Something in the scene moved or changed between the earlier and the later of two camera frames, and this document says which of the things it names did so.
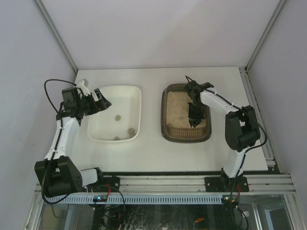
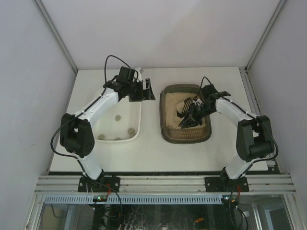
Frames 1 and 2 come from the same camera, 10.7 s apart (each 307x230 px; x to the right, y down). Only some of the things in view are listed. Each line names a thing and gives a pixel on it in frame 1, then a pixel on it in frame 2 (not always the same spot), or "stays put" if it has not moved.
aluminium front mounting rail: (195, 185) stays put
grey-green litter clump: (131, 131) stays put
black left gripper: (96, 104) to (140, 90)
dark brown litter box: (175, 125) stays put
